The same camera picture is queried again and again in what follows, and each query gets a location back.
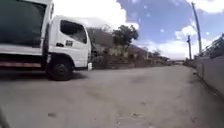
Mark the grassy hillside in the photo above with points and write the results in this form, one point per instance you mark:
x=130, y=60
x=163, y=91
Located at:
x=110, y=55

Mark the dark green tree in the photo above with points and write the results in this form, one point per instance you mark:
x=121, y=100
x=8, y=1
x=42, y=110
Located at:
x=125, y=35

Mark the grey concrete road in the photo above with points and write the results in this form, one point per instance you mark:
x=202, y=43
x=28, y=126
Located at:
x=133, y=96

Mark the white box truck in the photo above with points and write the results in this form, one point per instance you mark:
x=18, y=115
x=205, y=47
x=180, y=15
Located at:
x=66, y=43

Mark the short utility pole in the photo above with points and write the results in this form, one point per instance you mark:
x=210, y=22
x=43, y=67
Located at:
x=189, y=46

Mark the tall utility pole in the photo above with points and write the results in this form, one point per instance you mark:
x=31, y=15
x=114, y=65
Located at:
x=197, y=26

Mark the metal railing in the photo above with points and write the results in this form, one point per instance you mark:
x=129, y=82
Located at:
x=211, y=48

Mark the grey concrete block wall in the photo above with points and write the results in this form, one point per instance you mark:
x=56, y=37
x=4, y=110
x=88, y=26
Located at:
x=213, y=71

